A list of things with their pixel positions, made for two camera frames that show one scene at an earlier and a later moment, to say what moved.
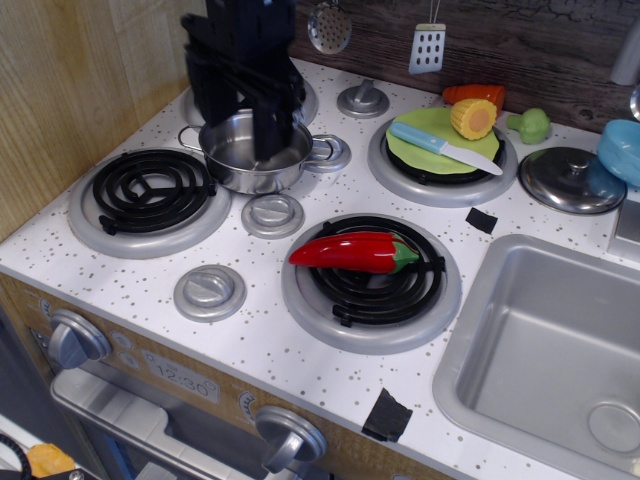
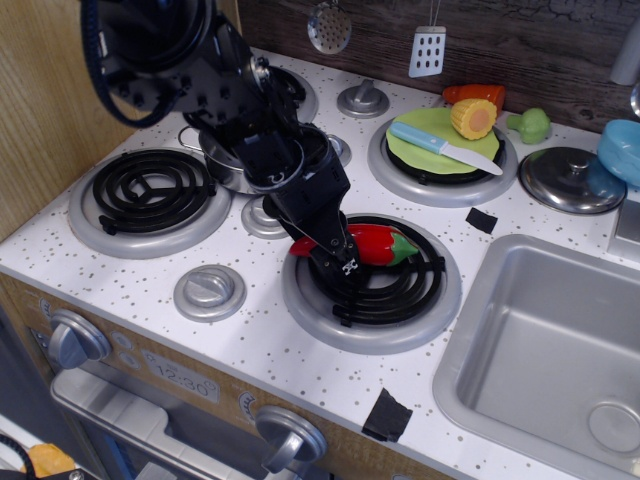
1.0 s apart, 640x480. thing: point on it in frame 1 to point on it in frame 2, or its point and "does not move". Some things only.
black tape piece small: [482, 221] does not move
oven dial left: [74, 339] does not move
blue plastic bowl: [619, 149] does not move
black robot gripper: [243, 51] to [307, 202]
